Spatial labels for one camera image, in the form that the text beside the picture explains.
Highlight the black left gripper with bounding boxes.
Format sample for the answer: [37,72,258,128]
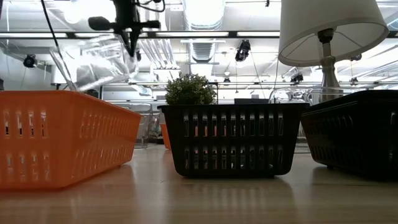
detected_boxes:
[88,0,162,59]

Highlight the black plastic basket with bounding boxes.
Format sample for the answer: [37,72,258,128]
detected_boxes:
[300,98,398,181]
[300,89,398,108]
[157,103,310,179]

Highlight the black overhead rig beam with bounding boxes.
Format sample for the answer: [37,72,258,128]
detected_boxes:
[0,30,398,40]

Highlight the small potted green plant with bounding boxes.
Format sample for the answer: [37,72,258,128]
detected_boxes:
[164,73,218,106]

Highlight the black computer monitor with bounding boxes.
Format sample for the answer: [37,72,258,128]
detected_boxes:
[234,98,270,105]

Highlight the white shade table lamp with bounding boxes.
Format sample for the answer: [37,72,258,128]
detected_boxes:
[278,0,389,94]

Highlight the silver ceiling duct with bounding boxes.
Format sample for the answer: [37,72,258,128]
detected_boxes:
[182,0,226,63]

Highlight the black cable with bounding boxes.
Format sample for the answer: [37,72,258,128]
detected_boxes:
[40,0,60,50]

